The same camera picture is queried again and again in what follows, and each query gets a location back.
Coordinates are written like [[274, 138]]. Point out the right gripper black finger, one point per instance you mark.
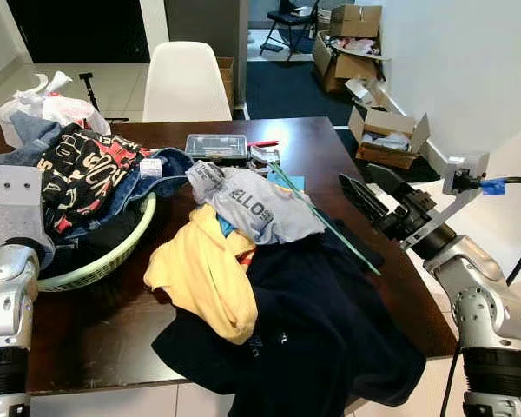
[[363, 198], [389, 181]]

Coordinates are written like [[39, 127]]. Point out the teal plastic hanger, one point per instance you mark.
[[330, 226]]

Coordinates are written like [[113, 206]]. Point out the black red patterned shirt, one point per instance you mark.
[[87, 174]]

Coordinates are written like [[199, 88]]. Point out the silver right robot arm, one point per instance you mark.
[[478, 304]]

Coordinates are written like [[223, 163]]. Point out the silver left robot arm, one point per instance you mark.
[[9, 295]]

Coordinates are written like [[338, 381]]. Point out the open cardboard box white contents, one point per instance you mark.
[[386, 139]]

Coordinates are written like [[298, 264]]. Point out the white plastic chair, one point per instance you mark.
[[187, 82], [504, 200]]

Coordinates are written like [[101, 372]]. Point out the small cardboard box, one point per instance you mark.
[[365, 87]]

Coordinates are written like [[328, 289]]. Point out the small red tool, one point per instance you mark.
[[262, 143]]

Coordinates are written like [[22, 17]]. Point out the large open cardboard box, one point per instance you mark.
[[347, 61]]

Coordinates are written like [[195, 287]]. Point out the clear plastic box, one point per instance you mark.
[[215, 146]]

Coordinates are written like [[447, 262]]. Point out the closed cardboard box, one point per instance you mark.
[[356, 19]]

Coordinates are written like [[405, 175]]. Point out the yellow garment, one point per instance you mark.
[[204, 278]]

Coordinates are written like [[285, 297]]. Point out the black folding chair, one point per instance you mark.
[[286, 22]]

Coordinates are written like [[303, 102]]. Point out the green plastic basket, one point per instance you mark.
[[113, 256]]

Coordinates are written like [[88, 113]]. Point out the black tripod stand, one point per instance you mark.
[[91, 91]]

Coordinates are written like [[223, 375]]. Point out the white plastic bag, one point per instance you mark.
[[56, 109]]

